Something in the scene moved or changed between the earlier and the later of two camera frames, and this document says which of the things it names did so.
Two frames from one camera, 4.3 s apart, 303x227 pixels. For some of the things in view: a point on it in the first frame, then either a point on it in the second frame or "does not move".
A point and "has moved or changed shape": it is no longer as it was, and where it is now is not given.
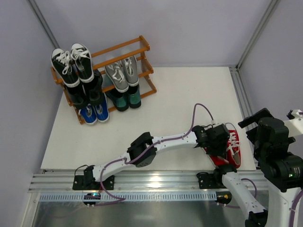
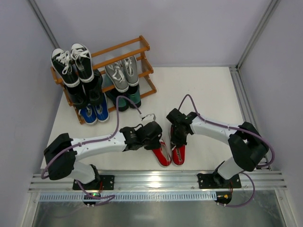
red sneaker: [218, 160] -> [163, 154]
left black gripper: [219, 151] -> [154, 142]
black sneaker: [62, 62] does not move
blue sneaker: [102, 109] does not move
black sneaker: [82, 57] does not move
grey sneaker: [130, 65] does not move
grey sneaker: [115, 72] does not move
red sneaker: [233, 157] has moved or changed shape
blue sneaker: [89, 114] does not move
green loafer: [120, 100] does not move
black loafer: [94, 89] does not move
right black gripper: [251, 121] -> [176, 140]
